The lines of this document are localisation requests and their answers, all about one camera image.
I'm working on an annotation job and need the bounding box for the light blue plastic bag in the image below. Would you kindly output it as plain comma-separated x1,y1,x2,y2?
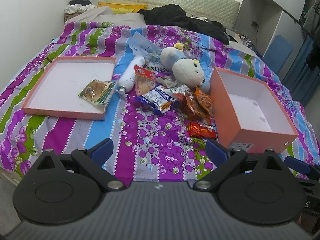
129,32,162,68

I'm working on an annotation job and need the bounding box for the blue white cabbage snack bag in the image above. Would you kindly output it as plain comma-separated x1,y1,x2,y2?
136,85,190,115

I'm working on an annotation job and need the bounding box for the red orange candy packet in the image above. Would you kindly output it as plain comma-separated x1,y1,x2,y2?
187,121,217,139

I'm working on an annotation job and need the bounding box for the black clothing pile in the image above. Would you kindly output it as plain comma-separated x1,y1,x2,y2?
138,4,229,45

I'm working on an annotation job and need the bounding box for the red clear dried snack bag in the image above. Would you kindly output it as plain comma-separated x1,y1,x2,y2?
135,64,157,96

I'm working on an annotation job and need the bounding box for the deep pink cardboard box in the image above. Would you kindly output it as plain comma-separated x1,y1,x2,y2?
210,67,298,154

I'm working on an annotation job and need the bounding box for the colourful floral bedspread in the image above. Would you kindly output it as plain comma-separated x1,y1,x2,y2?
1,22,319,183

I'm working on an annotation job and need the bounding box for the orange noodle snack bag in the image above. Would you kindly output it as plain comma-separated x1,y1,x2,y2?
174,87,214,125

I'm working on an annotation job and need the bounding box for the grey blanket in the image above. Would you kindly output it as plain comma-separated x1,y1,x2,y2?
65,6,146,28

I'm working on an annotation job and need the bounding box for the pink box lid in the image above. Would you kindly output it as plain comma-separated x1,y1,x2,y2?
22,56,116,120

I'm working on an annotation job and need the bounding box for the white blue plush toy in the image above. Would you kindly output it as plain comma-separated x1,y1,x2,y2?
160,47,210,93

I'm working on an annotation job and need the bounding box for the green brown snack packet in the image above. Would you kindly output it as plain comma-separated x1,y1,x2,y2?
78,79,117,106

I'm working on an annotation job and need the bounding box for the white wardrobe shelf unit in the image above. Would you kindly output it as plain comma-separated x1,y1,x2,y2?
233,0,306,79

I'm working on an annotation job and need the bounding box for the yellow pillow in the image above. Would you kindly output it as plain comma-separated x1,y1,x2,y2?
98,2,148,14

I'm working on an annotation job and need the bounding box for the blue curtain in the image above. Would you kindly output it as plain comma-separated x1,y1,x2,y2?
282,36,319,106

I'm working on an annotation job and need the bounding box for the clothes heap on nightstand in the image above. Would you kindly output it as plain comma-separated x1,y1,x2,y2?
65,0,97,15

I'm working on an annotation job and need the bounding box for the white spray bottle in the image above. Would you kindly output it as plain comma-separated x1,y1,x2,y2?
117,56,145,95

